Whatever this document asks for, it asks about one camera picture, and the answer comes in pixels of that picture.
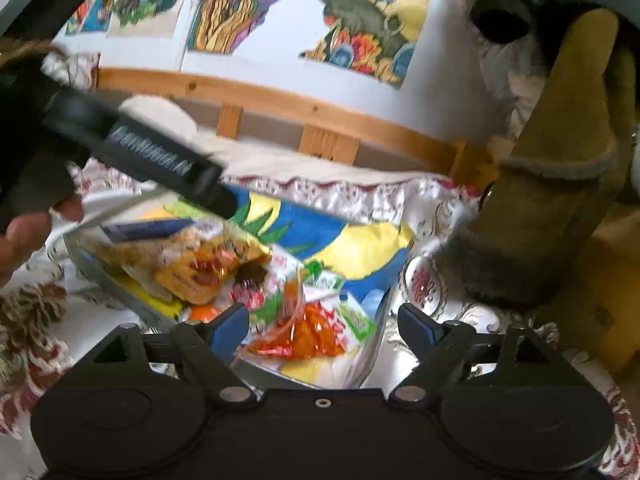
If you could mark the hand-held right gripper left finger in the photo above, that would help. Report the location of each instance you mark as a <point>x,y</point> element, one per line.
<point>232,327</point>

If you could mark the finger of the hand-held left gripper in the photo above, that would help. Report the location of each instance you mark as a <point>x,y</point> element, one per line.
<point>217,202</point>

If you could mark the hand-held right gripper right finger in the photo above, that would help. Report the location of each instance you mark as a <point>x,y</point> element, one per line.
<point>417,327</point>

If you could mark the tangerine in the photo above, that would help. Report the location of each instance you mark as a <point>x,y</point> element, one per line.
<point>205,314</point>

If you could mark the clear packet of orange snacks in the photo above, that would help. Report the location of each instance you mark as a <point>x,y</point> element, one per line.
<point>305,332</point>

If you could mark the blue and white box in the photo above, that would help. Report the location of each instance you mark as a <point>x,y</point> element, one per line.
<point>150,230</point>

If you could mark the yellow snack packet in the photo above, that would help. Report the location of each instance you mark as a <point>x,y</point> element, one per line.
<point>185,270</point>

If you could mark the white and green snack packet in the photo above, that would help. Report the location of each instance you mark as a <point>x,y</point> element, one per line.
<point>320,275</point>

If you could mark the metal tray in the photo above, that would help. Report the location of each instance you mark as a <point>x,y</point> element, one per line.
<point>125,292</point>

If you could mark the person's left hand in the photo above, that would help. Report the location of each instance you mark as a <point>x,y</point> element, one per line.
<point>30,232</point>

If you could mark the beige pillow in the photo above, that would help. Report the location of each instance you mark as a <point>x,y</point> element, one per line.
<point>280,160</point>

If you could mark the olive plush cushion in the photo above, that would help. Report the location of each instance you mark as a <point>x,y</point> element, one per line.
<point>555,160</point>

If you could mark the grey patterned clothes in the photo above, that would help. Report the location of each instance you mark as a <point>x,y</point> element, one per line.
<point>515,85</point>

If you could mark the swirl and seaweed wall poster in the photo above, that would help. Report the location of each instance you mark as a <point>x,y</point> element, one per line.
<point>240,5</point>

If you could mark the colourful landscape wall poster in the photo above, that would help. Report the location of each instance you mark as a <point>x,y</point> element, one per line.
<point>370,25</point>

